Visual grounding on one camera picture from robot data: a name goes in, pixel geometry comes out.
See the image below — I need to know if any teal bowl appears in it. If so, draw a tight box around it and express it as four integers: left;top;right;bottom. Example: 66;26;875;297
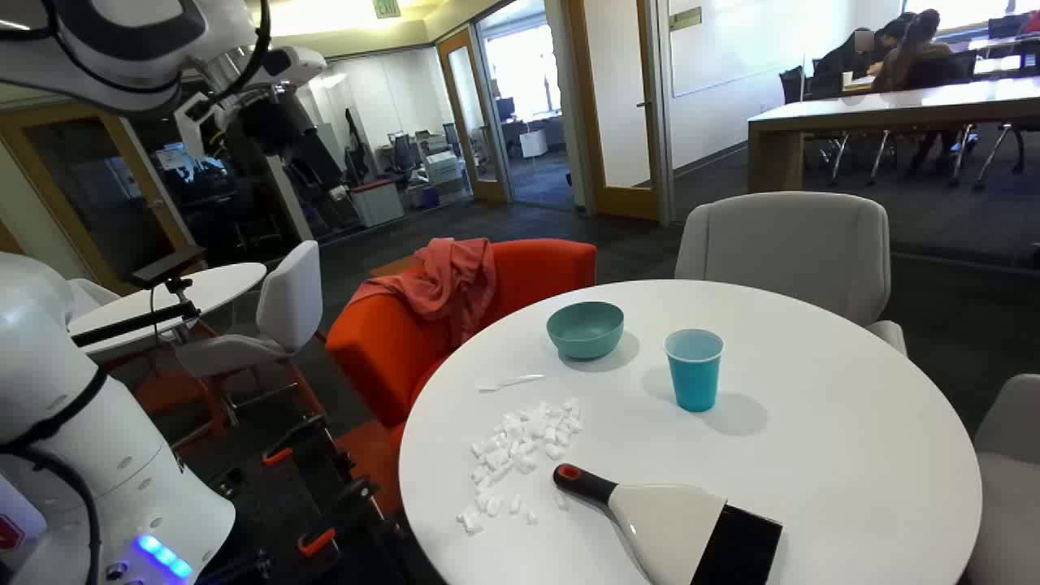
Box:
548;302;625;361

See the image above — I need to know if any grey chair behind table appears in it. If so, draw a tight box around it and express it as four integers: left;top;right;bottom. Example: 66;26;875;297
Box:
673;193;908;352

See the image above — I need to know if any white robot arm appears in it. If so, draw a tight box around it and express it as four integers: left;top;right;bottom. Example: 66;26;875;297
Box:
0;0;322;585

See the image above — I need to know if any white chair left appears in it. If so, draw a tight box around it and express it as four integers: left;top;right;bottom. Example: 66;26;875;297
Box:
175;241;322;376

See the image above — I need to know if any seated person in background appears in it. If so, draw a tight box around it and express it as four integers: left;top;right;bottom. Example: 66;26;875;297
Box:
811;9;968;99

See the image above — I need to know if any small white round table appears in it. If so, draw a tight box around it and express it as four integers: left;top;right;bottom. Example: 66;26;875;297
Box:
70;262;268;361

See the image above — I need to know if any long wooden table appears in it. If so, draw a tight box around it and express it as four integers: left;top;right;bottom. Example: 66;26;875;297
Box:
749;79;1040;193

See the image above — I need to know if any scraper with black handle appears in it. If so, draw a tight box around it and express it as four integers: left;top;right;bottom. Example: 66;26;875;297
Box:
553;465;724;585

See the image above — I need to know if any black rectangular block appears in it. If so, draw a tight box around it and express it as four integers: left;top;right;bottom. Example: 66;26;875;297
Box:
688;505;785;585

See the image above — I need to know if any blue plastic cup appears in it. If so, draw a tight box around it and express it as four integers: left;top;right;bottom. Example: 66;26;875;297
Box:
668;329;724;412

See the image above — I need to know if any orange armchair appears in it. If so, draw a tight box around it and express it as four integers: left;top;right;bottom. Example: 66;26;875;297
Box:
326;238;597;512

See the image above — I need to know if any pile of white foam pieces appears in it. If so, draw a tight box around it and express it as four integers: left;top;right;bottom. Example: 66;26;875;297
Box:
457;400;584;537

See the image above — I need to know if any red cloth on chair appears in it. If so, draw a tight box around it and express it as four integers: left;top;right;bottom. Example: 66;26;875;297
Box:
356;238;497;345

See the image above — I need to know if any white plastic spoon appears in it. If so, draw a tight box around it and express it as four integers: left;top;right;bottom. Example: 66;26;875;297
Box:
477;374;548;392

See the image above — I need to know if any grey chair right edge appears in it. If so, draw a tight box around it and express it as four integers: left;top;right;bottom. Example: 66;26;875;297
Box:
967;374;1040;585

